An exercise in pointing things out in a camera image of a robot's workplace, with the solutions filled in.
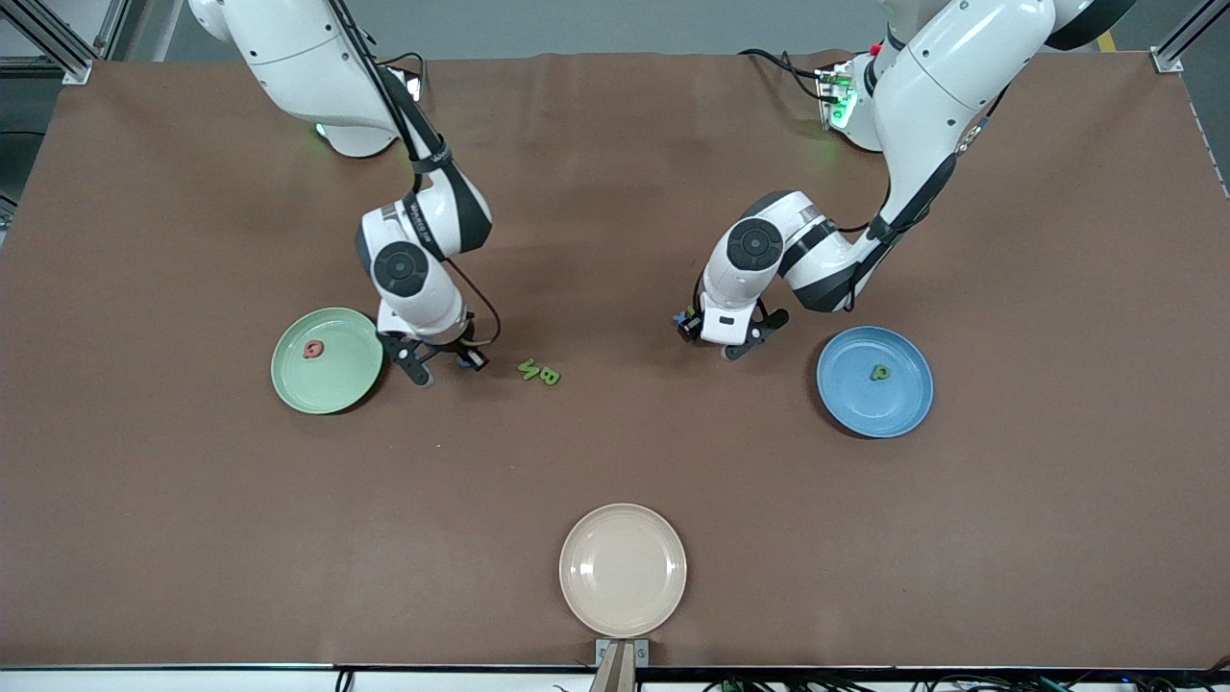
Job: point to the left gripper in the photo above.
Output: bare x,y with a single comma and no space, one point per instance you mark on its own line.
689,324

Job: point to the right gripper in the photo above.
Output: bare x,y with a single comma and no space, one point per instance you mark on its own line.
459,349

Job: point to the green letter N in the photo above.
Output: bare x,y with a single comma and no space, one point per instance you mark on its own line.
528,369

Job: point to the green letter B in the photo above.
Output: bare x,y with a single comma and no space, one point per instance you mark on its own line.
550,377

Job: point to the red letter Q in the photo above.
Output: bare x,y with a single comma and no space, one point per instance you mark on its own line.
307,350

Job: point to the green letter p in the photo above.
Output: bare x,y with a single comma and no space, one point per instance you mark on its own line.
877,374

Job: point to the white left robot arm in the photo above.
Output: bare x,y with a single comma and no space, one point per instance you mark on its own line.
961,67

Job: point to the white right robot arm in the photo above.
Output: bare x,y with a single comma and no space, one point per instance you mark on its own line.
307,58

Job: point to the light green plate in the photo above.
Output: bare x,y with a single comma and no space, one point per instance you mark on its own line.
327,384

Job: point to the blue plate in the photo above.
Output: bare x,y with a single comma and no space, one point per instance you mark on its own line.
874,404

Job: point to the brown table cover sheet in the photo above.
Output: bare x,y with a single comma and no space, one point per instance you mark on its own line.
615,461

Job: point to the beige plate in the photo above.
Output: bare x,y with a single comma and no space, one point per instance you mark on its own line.
623,570

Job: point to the yellow floor tape strip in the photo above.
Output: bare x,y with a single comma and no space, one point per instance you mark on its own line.
1107,40

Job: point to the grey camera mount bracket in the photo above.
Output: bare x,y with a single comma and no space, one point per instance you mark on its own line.
620,663

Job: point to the aluminium frame brace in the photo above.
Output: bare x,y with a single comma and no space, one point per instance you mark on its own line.
75,69
1168,60

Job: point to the aluminium frame post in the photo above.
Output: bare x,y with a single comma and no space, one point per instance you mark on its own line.
110,29

